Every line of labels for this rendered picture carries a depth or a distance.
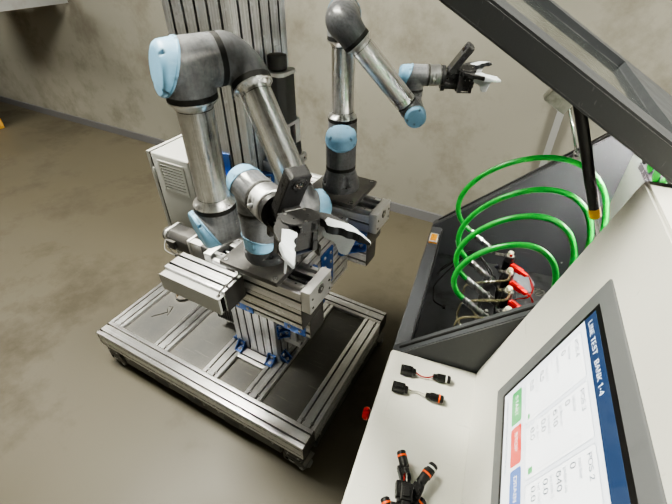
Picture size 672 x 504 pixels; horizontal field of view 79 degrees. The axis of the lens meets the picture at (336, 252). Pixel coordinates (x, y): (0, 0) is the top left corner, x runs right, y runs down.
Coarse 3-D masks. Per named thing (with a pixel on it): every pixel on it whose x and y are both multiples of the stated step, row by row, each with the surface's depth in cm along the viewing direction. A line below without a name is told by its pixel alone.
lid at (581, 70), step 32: (448, 0) 58; (480, 0) 57; (512, 0) 82; (544, 0) 106; (480, 32) 59; (512, 32) 58; (544, 32) 63; (576, 32) 107; (544, 64) 58; (576, 64) 59; (608, 64) 99; (544, 96) 64; (576, 96) 59; (608, 96) 58; (640, 96) 89; (608, 128) 60; (640, 128) 59
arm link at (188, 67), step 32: (160, 64) 84; (192, 64) 86; (224, 64) 89; (160, 96) 90; (192, 96) 89; (192, 128) 95; (192, 160) 100; (224, 192) 108; (192, 224) 115; (224, 224) 111
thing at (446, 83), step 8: (464, 64) 151; (456, 72) 149; (464, 72) 146; (448, 80) 151; (456, 80) 151; (464, 80) 149; (472, 80) 149; (440, 88) 153; (448, 88) 154; (456, 88) 154; (464, 88) 152
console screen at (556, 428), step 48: (576, 336) 64; (624, 336) 53; (528, 384) 72; (576, 384) 58; (624, 384) 49; (528, 432) 66; (576, 432) 54; (624, 432) 46; (528, 480) 60; (576, 480) 50; (624, 480) 43
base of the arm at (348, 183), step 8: (328, 168) 159; (352, 168) 158; (328, 176) 160; (336, 176) 158; (344, 176) 158; (352, 176) 160; (328, 184) 161; (336, 184) 159; (344, 184) 160; (352, 184) 160; (328, 192) 162; (336, 192) 160; (344, 192) 160; (352, 192) 162
